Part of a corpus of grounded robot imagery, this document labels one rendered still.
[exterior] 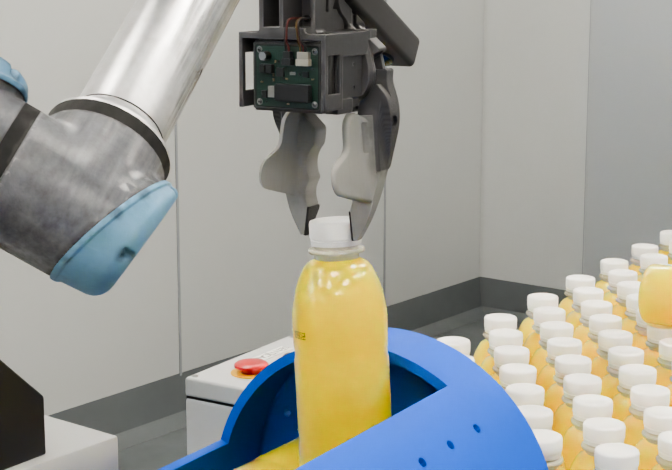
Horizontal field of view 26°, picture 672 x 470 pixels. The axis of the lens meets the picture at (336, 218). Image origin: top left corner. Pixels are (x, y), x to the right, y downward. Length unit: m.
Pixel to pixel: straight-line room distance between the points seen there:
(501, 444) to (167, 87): 0.44
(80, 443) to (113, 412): 3.51
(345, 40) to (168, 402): 3.92
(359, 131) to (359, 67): 0.05
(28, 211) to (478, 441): 0.40
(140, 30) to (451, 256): 4.85
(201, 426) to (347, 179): 0.57
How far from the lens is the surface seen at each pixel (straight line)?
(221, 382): 1.50
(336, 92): 1.00
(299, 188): 1.07
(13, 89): 1.23
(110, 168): 1.20
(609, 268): 2.08
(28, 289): 4.39
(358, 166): 1.03
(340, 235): 1.05
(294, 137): 1.06
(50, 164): 1.19
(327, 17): 1.01
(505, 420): 1.12
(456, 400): 1.10
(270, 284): 5.18
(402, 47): 1.10
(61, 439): 1.20
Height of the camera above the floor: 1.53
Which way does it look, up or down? 10 degrees down
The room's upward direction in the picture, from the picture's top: straight up
